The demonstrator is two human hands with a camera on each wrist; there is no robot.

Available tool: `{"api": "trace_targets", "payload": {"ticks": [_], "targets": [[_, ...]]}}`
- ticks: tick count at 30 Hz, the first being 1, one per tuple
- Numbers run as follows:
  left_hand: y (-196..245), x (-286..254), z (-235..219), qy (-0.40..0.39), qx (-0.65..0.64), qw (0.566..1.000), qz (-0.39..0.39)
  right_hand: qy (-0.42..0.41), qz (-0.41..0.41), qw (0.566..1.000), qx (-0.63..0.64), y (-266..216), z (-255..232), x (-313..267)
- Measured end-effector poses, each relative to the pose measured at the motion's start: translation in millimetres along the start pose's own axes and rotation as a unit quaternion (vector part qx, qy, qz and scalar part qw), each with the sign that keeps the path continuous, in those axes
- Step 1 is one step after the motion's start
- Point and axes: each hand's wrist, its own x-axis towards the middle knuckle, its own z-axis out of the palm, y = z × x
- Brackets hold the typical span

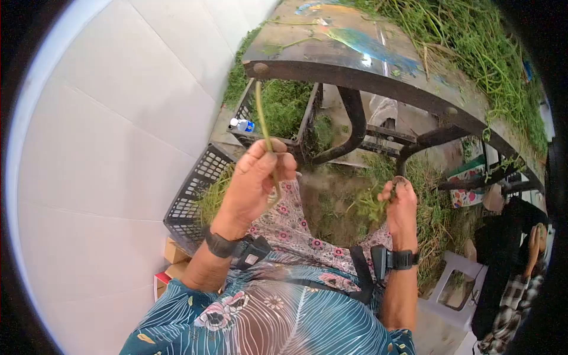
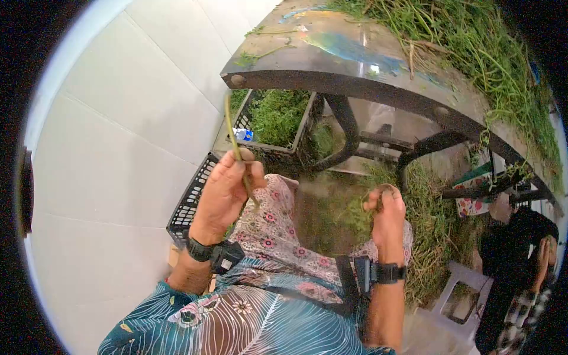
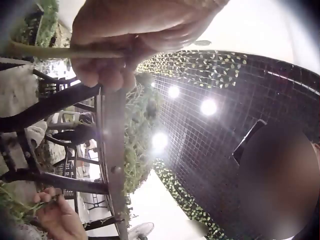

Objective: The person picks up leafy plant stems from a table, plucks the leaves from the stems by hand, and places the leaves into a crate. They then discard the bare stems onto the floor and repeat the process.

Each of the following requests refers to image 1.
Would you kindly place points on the person's right hand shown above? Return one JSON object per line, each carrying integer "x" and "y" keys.
{"x": 403, "y": 217}

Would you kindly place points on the dark metal table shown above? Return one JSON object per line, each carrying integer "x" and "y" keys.
{"x": 355, "y": 66}

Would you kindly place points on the person's right fingers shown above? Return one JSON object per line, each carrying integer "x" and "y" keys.
{"x": 392, "y": 188}

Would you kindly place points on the white plastic stool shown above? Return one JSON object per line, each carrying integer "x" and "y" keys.
{"x": 452, "y": 288}

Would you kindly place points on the person's body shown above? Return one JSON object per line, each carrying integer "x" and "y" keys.
{"x": 275, "y": 315}

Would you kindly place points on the pile of green stems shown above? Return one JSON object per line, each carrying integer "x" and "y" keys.
{"x": 479, "y": 49}

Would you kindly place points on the cardboard box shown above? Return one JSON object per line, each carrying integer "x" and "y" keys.
{"x": 174, "y": 252}
{"x": 177, "y": 270}

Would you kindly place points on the colourful dotted bag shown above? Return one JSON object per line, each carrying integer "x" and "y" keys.
{"x": 466, "y": 186}

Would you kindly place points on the plastic water bottle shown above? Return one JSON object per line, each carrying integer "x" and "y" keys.
{"x": 243, "y": 125}

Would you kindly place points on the red and white box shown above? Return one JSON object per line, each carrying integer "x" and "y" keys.
{"x": 160, "y": 285}

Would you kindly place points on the heap of green trimmings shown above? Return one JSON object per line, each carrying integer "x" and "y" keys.
{"x": 426, "y": 222}

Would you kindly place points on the black wrist band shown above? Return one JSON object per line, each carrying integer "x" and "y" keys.
{"x": 222, "y": 244}
{"x": 401, "y": 259}

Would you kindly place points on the person's legs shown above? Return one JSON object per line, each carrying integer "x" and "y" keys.
{"x": 301, "y": 235}

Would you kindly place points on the person's left hand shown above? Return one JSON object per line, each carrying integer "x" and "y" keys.
{"x": 248, "y": 191}

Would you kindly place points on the long green plant stem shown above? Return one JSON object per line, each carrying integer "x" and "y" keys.
{"x": 262, "y": 120}

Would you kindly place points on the black plastic crate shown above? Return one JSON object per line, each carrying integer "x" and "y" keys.
{"x": 191, "y": 199}
{"x": 284, "y": 111}

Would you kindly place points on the bunch of green leaves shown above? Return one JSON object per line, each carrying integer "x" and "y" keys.
{"x": 370, "y": 206}

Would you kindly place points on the person's left fingers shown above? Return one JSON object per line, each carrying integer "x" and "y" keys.
{"x": 277, "y": 162}

